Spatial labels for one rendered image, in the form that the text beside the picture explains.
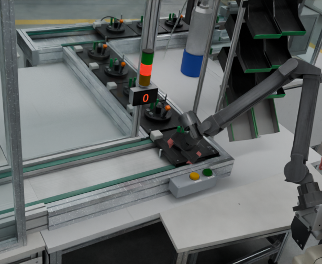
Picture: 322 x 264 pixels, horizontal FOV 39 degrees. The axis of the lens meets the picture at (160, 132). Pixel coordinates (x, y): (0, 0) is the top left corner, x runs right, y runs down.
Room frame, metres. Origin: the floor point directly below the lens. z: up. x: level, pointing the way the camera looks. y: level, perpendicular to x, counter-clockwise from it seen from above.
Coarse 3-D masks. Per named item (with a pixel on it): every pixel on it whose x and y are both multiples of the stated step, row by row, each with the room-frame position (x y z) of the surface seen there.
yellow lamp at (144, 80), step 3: (141, 75) 1.71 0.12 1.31; (144, 75) 1.71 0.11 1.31; (150, 75) 1.72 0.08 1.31; (141, 78) 1.71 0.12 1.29; (144, 78) 1.70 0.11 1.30; (147, 78) 1.71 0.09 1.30; (150, 78) 1.72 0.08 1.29; (141, 81) 1.71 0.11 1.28; (144, 81) 1.70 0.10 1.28; (147, 81) 1.71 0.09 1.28; (141, 84) 1.70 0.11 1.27; (144, 84) 1.70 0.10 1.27; (147, 84) 1.71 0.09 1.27
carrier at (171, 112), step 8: (152, 104) 1.97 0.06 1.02; (160, 104) 1.94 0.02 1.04; (168, 104) 2.08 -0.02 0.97; (144, 112) 1.94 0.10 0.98; (152, 112) 1.94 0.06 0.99; (160, 112) 1.94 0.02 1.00; (168, 112) 1.97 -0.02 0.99; (176, 112) 2.01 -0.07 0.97; (144, 120) 1.88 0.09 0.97; (152, 120) 1.88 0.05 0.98; (160, 120) 1.88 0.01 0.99; (168, 120) 1.91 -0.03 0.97; (176, 120) 1.93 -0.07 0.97; (144, 128) 1.82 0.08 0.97; (152, 128) 1.83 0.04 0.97; (160, 128) 1.84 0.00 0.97; (168, 128) 1.85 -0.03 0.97; (176, 128) 1.88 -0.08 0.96
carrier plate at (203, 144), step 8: (168, 136) 1.78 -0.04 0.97; (160, 144) 1.70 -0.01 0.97; (200, 144) 1.76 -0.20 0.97; (208, 144) 1.77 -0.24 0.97; (168, 152) 1.65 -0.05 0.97; (176, 152) 1.66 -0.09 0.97; (208, 152) 1.70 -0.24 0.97; (216, 152) 1.71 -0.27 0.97; (176, 160) 1.60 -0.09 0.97; (184, 160) 1.61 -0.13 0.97
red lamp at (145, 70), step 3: (141, 63) 1.71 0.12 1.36; (141, 66) 1.71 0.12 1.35; (144, 66) 1.70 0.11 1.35; (147, 66) 1.70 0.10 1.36; (150, 66) 1.71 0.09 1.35; (141, 69) 1.71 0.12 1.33; (144, 69) 1.70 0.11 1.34; (147, 69) 1.70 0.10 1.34; (150, 69) 1.71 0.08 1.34; (141, 72) 1.71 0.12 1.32; (144, 72) 1.70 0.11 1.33; (147, 72) 1.70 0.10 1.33; (150, 72) 1.72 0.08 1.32; (147, 75) 1.71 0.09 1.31
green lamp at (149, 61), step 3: (144, 54) 1.71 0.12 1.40; (147, 54) 1.70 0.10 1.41; (150, 54) 1.71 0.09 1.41; (153, 54) 1.72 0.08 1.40; (141, 57) 1.72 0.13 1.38; (144, 57) 1.71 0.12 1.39; (147, 57) 1.70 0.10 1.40; (150, 57) 1.71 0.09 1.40; (141, 60) 1.72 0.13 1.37; (144, 60) 1.71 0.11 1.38; (147, 60) 1.70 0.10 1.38; (150, 60) 1.71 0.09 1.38; (144, 63) 1.70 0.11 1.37; (147, 63) 1.70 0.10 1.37; (150, 63) 1.71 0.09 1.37
